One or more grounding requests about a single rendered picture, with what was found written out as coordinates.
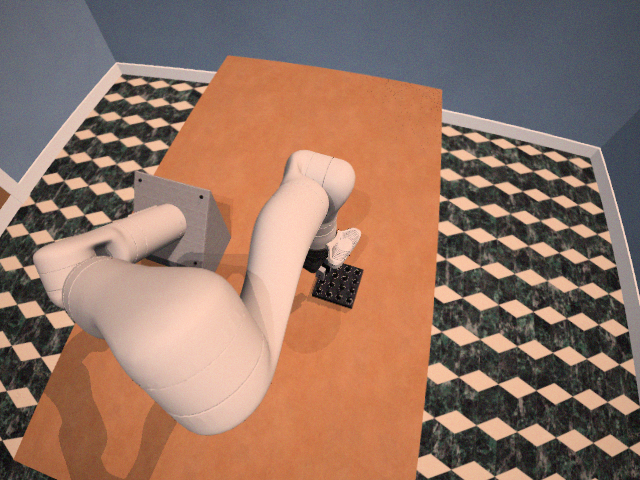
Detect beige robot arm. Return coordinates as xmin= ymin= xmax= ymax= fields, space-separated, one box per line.
xmin=33 ymin=150 xmax=355 ymax=436

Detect black knob box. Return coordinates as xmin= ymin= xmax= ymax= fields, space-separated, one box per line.
xmin=312 ymin=263 xmax=364 ymax=309

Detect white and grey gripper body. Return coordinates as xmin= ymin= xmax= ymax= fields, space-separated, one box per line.
xmin=303 ymin=222 xmax=361 ymax=273

